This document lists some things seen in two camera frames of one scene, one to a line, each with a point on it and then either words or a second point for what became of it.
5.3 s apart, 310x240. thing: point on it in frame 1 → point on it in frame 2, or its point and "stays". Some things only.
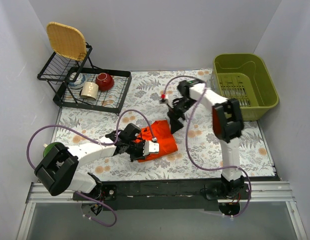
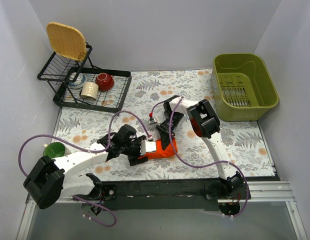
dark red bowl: x=105 y=81 stays
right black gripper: x=177 y=113 → x=166 y=127
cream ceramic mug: x=90 y=90 stays
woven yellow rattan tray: x=67 y=41 stays
